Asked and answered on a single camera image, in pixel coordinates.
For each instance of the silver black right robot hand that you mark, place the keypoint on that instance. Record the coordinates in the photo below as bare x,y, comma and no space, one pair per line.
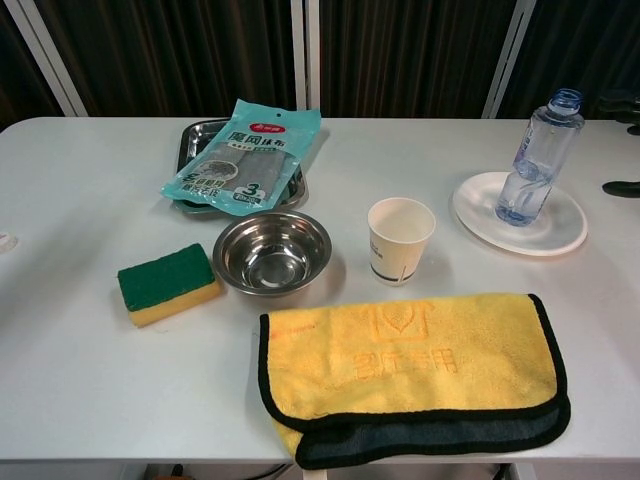
622,189

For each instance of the clear plastic water bottle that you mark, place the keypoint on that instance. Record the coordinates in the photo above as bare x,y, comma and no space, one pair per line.
530,170

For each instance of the white paper cup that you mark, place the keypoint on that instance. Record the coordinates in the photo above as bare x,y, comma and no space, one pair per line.
395,255

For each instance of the white round plate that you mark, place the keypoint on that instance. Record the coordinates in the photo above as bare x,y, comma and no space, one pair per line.
550,235

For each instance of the yellow towel with black trim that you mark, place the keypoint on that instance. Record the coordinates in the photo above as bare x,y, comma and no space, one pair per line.
400,360

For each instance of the stainless steel bowl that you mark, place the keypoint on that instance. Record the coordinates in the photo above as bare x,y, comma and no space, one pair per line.
272,255

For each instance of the teal cleaning cloth package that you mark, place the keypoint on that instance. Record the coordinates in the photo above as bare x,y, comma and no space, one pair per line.
240,160

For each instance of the stainless steel tray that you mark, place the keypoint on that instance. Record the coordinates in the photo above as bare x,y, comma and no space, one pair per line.
192,137

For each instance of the green and yellow sponge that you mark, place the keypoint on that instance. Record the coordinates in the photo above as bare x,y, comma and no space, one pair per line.
165,280

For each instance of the dark pleated curtain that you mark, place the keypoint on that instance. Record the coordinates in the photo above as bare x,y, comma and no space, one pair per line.
175,50

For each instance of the small white round cap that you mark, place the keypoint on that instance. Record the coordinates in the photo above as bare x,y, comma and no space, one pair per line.
6,242

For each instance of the white slanted frame post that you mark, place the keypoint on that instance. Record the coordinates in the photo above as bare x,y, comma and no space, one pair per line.
501,85
72,105

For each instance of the white upright frame post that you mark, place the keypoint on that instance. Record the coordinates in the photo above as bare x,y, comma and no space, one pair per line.
313,60
298,60

